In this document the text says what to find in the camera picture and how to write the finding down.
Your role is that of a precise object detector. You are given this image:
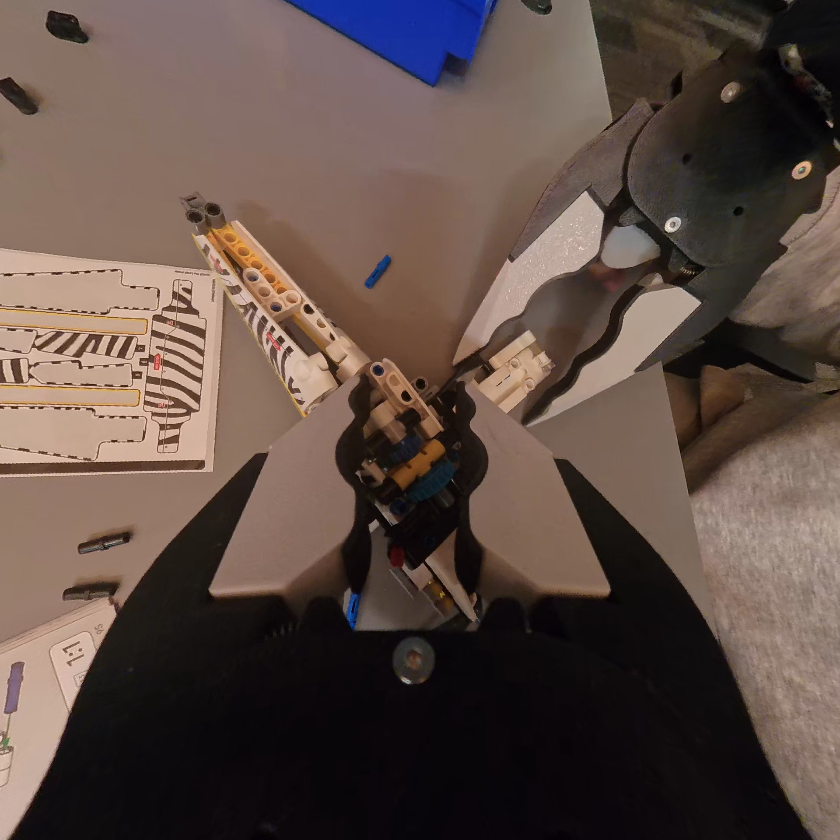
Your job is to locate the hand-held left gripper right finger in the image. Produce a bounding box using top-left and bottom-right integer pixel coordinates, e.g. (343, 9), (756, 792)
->
(453, 384), (614, 601)

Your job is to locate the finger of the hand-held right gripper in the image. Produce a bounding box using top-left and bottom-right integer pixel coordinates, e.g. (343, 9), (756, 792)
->
(453, 192), (606, 366)
(523, 277), (703, 423)

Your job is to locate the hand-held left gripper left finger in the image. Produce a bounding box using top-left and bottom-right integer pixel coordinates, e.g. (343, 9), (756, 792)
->
(209, 377), (376, 598)

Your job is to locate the white lego skid assembly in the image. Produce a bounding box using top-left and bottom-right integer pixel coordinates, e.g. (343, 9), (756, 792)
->
(471, 330), (557, 416)

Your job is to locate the long black lego beam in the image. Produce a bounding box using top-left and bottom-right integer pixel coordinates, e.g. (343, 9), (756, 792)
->
(433, 357), (490, 396)

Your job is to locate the zebra striped lego helicopter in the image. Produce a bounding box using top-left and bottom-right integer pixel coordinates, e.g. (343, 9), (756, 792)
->
(180, 192), (488, 623)

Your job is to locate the lego instruction booklet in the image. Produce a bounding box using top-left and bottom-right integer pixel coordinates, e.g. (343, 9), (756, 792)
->
(0, 600), (119, 828)

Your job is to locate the zebra sticker sheet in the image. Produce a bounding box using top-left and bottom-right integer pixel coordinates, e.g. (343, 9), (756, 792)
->
(0, 248), (224, 476)

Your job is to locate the blue plastic bin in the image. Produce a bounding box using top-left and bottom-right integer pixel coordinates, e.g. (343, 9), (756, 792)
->
(285, 0), (500, 86)

